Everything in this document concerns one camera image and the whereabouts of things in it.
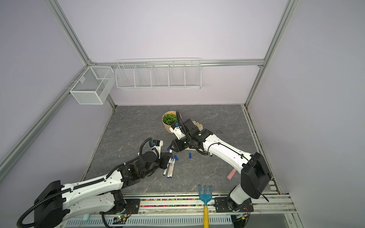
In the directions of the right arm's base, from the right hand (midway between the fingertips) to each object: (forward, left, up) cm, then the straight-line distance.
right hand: (173, 147), depth 79 cm
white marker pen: (-9, +6, -15) cm, 18 cm away
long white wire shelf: (+50, +12, +15) cm, 54 cm away
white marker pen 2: (-6, +2, -15) cm, 16 cm away
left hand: (-5, +1, -2) cm, 5 cm away
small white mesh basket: (+38, +56, +13) cm, 69 cm away
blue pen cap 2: (+2, -9, -16) cm, 18 cm away
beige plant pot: (+18, +6, -5) cm, 20 cm away
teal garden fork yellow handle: (-23, -18, -15) cm, 33 cm away
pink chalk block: (-10, -34, -14) cm, 38 cm away
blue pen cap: (+1, 0, -15) cm, 15 cm away
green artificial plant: (+23, +4, -3) cm, 24 cm away
